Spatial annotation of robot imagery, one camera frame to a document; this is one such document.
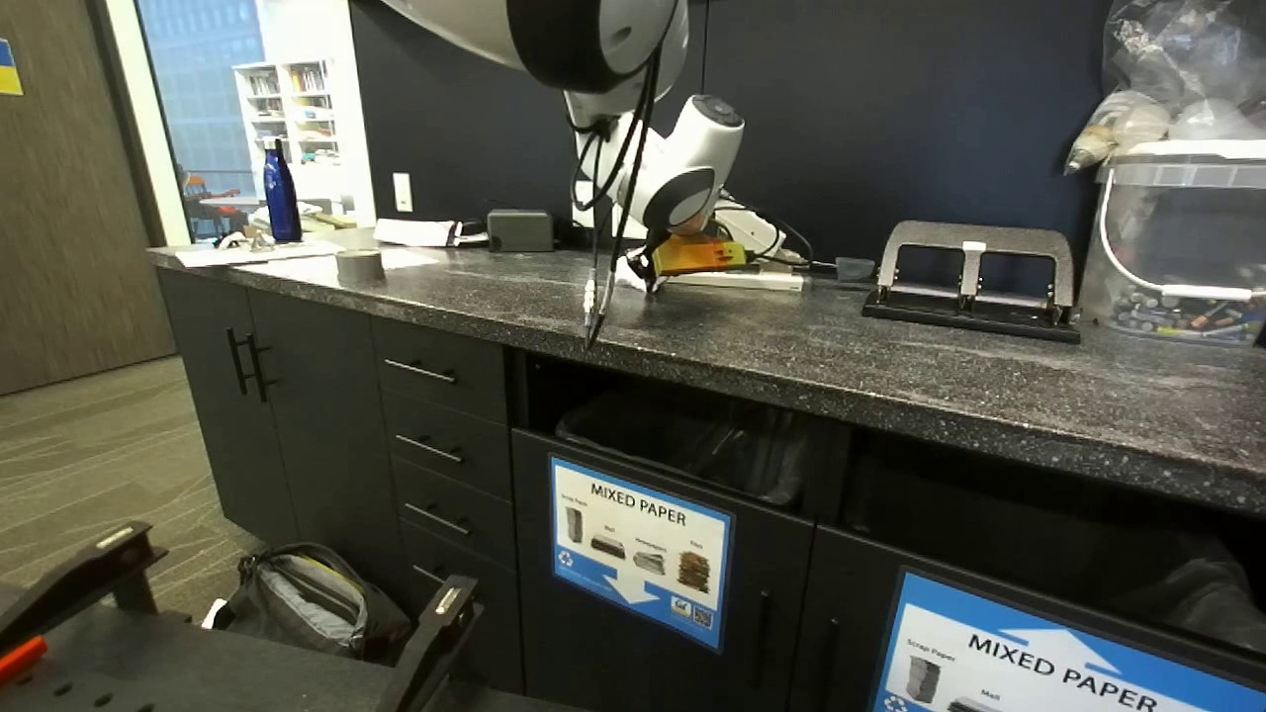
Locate small white piece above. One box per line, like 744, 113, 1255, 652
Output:
647, 264, 813, 296

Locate black bin liner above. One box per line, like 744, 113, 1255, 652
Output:
846, 446, 1266, 659
553, 387, 846, 520

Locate black power adapter box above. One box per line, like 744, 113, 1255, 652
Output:
482, 205, 560, 254

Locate blue mixed paper sign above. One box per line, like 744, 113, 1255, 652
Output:
872, 570, 1266, 712
546, 455, 731, 659

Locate white power strip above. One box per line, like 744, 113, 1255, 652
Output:
374, 215, 467, 254

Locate dark grey counter cabinet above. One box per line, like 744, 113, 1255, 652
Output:
155, 270, 1266, 712

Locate grey three-hole punch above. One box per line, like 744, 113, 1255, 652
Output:
862, 217, 1084, 347

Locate blue metal water bottle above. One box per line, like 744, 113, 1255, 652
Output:
263, 134, 305, 245

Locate black backpack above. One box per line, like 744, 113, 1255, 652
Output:
201, 544, 417, 666

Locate white shelf unit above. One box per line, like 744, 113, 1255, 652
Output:
235, 55, 342, 223

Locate flat white paper sheet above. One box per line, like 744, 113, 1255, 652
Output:
155, 239, 314, 272

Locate clear plastic container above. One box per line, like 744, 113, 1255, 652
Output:
1078, 140, 1266, 347

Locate clear plastic bag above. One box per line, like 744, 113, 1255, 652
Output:
1063, 0, 1266, 179

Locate amber wrist camera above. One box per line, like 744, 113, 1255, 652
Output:
648, 229, 744, 279

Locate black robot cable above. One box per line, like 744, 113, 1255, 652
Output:
571, 51, 669, 347

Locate black bin door handle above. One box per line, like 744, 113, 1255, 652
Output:
819, 615, 852, 712
748, 587, 782, 707

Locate yellow blue wall sticker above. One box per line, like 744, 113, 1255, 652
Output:
0, 34, 28, 99

